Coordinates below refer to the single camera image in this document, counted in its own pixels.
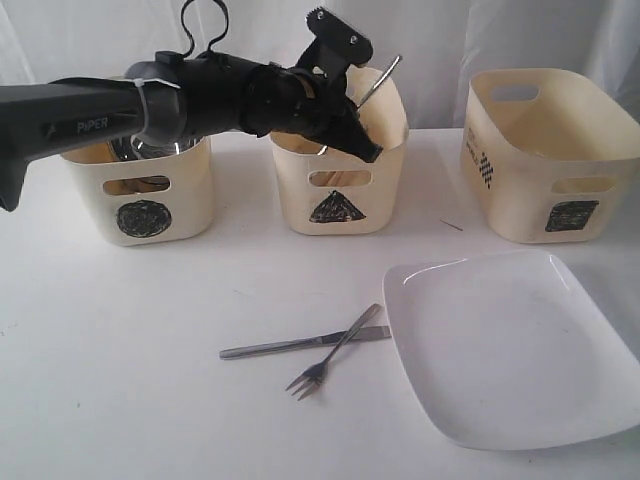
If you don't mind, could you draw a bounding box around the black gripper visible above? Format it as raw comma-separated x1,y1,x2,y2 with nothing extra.
279,91,383,163

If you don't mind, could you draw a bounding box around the steel spoon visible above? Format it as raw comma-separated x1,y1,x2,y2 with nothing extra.
356,54,403,110

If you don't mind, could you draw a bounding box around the stainless steel bowl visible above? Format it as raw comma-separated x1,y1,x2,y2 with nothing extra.
108,136,184,162

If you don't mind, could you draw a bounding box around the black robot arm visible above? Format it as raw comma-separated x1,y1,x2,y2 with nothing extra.
1,52,382,211

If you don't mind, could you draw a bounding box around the cream bin with triangle mark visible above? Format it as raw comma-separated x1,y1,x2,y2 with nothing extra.
270,79,409,235

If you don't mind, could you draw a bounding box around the small thin needle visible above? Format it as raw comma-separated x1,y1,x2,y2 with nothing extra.
440,219,464,232

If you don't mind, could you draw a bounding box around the cream bin with square mark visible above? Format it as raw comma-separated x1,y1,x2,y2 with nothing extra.
460,68,639,244

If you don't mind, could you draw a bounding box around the steel table knife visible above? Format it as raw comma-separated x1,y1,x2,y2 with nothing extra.
219,325,391,360

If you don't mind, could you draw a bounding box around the cream bin with circle mark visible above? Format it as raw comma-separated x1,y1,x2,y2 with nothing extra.
61,137,214,246

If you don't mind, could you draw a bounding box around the steel fork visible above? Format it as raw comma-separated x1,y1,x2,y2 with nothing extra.
285,303,382,401

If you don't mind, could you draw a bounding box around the white square plate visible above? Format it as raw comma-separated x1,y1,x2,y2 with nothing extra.
383,249,639,451

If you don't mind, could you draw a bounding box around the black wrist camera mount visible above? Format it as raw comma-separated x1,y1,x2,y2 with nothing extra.
295,6,374,86

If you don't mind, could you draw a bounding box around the black looped cable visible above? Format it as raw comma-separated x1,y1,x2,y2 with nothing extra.
180,0,231,56

